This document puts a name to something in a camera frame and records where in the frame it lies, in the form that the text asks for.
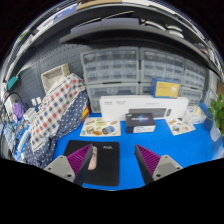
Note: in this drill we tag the cartoon sticker sheet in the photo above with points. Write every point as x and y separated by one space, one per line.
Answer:
100 126
181 126

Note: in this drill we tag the black mouse pad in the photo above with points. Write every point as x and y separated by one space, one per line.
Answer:
106 163

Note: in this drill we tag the grey plastic drawer cabinet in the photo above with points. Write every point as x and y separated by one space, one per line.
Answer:
161 65
145 88
194 75
111 90
110 65
191 95

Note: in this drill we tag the small black product box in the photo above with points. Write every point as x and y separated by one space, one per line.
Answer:
140 122

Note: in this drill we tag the grey pegboard panel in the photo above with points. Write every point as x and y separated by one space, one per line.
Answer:
43 60

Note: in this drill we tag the white woven basket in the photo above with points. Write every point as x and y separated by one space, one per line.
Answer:
55 77

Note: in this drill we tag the transparent pink computer mouse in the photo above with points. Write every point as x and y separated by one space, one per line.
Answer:
93 158

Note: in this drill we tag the yellow and blue box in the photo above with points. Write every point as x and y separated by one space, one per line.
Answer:
166 89

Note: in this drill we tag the red and white checked cloth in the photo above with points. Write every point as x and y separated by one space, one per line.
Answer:
55 106

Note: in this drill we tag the white keyboard packaging box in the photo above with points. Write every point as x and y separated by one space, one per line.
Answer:
115 106

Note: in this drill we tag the green leafy plant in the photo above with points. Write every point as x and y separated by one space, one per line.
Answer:
218 111

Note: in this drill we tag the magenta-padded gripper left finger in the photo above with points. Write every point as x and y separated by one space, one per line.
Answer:
60 168

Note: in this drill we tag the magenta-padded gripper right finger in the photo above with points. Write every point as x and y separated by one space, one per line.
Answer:
166 167

